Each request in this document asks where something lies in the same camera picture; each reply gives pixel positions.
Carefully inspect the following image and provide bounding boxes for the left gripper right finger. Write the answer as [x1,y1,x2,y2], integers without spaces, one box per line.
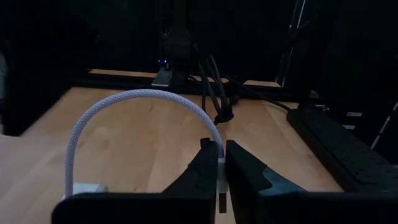
[225,139,398,224]

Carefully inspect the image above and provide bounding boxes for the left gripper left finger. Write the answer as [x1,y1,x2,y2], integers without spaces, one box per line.
[51,138,219,224]

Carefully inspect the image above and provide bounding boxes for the white cube charger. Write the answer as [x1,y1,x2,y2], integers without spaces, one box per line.
[72,182,109,195]

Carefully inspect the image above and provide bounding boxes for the white braided USB cable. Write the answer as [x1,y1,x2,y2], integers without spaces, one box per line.
[63,88,230,214]

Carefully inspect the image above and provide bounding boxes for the black power strip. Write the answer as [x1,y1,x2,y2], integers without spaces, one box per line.
[285,107,398,194]

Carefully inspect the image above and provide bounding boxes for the black power strip cord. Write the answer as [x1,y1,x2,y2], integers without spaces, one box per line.
[217,70,293,112]

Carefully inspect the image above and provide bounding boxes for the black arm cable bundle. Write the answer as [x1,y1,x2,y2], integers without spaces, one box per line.
[193,46,236,126]

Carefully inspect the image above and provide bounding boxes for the black aluminium table frame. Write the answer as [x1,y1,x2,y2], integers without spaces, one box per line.
[76,68,315,103]

